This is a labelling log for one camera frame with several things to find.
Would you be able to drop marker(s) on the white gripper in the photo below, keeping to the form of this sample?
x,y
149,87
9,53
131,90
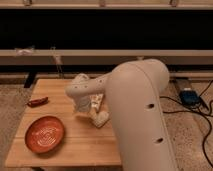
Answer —
x,y
82,104

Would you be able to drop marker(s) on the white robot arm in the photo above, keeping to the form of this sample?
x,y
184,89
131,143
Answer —
x,y
132,94

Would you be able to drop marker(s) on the red chili pepper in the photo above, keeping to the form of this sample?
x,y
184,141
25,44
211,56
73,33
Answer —
x,y
37,102

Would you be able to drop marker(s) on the orange ceramic bowl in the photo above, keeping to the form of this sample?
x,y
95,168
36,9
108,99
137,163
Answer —
x,y
44,134

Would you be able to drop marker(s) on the white railing beam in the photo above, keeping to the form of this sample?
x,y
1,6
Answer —
x,y
33,57

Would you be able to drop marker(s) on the blue power adapter box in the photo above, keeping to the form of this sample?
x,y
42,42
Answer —
x,y
189,97

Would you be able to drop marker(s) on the black table leg bracket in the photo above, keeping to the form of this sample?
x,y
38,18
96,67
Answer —
x,y
30,79

